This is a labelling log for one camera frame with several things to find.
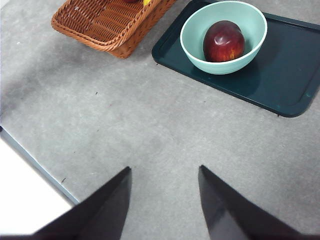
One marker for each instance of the brown wicker basket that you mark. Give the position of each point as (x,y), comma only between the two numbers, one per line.
(107,22)

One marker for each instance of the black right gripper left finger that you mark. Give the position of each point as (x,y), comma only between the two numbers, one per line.
(105,210)

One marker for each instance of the yellow banana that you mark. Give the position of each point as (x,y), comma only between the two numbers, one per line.
(146,2)

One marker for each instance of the teal ribbed bowl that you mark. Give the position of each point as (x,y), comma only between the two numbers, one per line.
(195,27)

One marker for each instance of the dark red plum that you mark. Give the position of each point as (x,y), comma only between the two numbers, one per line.
(223,42)

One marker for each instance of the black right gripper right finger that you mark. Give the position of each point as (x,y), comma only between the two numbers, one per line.
(230,215)

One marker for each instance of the dark rectangular tray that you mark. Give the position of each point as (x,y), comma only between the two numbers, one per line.
(282,70)

